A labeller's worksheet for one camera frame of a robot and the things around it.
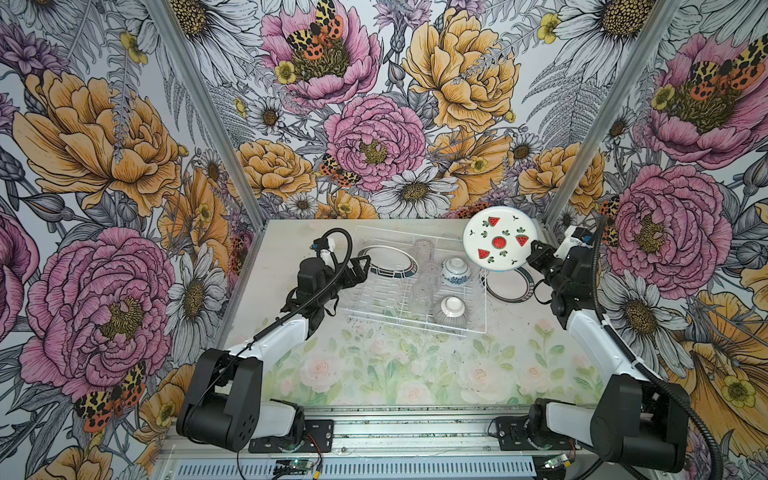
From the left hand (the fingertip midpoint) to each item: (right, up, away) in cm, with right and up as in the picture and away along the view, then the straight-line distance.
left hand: (359, 268), depth 87 cm
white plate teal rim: (+40, +9, +1) cm, 41 cm away
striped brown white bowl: (+27, -13, +2) cm, 30 cm away
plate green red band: (+9, +1, +10) cm, 14 cm away
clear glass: (+20, +5, +15) cm, 25 cm away
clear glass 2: (+21, -3, +7) cm, 22 cm away
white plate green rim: (+51, -7, +18) cm, 55 cm away
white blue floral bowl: (+30, -2, +13) cm, 33 cm away
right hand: (+47, +6, -3) cm, 48 cm away
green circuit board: (-14, -45, -16) cm, 50 cm away
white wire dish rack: (+17, -5, +12) cm, 21 cm away
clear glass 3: (+18, -9, +2) cm, 20 cm away
